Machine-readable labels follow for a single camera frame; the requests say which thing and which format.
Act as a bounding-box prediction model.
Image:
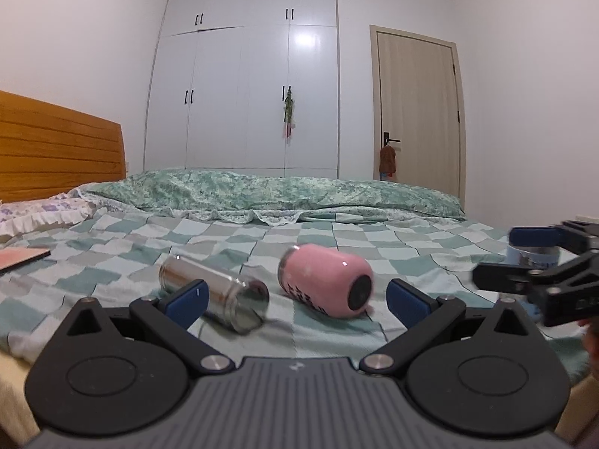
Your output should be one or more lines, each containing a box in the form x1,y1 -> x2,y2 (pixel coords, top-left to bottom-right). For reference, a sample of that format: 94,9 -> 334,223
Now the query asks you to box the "pink insulated cup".
277,243 -> 375,318

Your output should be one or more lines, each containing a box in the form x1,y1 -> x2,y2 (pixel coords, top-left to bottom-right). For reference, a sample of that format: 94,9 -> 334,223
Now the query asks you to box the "blue cartoon cup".
505,244 -> 560,270

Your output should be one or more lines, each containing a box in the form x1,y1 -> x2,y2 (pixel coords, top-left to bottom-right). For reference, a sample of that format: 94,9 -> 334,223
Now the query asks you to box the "stainless steel cup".
158,256 -> 269,335

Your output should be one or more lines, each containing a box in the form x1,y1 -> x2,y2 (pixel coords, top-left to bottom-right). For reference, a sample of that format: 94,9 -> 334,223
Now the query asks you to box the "person's right hand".
578,317 -> 599,379

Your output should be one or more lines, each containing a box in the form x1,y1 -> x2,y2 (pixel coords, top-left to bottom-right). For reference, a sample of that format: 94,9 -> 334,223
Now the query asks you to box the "green checkered bed sheet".
0,207 -> 591,384

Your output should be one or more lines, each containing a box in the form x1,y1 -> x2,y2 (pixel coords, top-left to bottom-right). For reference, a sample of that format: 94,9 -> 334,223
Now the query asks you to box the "green floral duvet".
69,169 -> 466,226

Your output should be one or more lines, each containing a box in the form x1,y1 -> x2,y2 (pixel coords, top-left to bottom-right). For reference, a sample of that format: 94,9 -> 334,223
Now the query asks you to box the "purple floral pillow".
0,193 -> 97,245

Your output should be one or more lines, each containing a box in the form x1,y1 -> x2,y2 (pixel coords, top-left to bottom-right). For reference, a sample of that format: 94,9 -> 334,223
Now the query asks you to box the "pink book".
0,247 -> 51,274

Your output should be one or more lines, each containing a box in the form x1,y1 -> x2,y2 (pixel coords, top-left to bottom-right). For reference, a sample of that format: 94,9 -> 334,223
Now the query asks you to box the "wooden headboard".
1,91 -> 126,203

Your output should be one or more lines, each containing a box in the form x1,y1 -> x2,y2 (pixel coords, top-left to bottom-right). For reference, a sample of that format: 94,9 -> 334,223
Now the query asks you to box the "beige wooden door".
370,25 -> 466,203

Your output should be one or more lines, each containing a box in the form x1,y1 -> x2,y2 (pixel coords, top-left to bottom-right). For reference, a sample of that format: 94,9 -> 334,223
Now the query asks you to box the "green hanging ornament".
283,87 -> 294,141

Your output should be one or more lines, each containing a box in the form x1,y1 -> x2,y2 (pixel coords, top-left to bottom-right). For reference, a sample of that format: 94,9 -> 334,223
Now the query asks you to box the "white wardrobe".
143,0 -> 340,178

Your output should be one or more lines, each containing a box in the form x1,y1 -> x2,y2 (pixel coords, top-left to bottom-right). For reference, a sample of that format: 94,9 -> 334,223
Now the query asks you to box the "black door handle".
383,132 -> 400,146

